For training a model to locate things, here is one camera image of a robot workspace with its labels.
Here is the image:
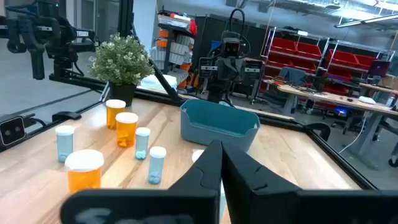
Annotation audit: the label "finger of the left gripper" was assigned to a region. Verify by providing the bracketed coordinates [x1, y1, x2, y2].
[231, 58, 247, 83]
[216, 58, 233, 82]

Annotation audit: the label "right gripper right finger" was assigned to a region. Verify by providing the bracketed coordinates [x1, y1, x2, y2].
[221, 142, 398, 224]

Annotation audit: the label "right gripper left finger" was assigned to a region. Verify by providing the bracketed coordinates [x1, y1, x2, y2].
[60, 139, 223, 224]

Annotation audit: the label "teal plastic bin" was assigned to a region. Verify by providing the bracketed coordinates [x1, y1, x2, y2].
[179, 98, 261, 153]

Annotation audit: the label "orange pill bottle grey label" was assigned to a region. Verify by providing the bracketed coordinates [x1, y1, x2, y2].
[64, 149, 105, 195]

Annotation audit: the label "rack of orange grey bins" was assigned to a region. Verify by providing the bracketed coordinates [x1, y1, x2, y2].
[150, 11, 200, 91]

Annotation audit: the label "black storage cabinet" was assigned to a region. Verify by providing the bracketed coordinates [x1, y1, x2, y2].
[192, 15, 268, 60]

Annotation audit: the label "metal shelf with red bins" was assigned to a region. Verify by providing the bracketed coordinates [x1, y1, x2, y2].
[325, 39, 396, 91]
[260, 26, 330, 94]

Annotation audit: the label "blue office chair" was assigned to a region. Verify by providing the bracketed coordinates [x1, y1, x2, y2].
[278, 67, 308, 116]

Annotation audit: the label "green potted plant black pot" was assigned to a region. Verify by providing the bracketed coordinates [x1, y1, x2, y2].
[88, 32, 155, 107]

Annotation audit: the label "wooden workbench grey legs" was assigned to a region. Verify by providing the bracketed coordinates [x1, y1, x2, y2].
[264, 79, 398, 170]

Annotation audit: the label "white object on workbench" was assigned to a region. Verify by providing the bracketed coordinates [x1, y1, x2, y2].
[358, 95, 377, 105]

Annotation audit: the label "hanging ceiling light bar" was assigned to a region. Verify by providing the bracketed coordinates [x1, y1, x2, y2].
[334, 14, 398, 29]

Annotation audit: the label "purple laptop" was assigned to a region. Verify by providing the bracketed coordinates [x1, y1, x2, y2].
[368, 59, 392, 78]

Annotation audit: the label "background black robot device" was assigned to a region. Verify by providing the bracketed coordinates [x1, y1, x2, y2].
[0, 0, 97, 81]

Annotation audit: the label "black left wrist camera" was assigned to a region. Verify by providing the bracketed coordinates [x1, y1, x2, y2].
[221, 30, 243, 58]

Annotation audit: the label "black aluminium table frame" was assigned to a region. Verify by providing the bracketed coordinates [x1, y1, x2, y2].
[0, 0, 379, 190]

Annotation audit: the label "black frame bracket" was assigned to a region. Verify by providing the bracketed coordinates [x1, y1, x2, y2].
[304, 122, 331, 141]
[52, 111, 82, 123]

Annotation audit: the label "white hanging cable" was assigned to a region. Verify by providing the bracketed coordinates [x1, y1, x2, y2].
[338, 114, 366, 155]

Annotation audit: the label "small black depth camera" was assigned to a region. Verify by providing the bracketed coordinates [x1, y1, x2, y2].
[0, 114, 27, 147]

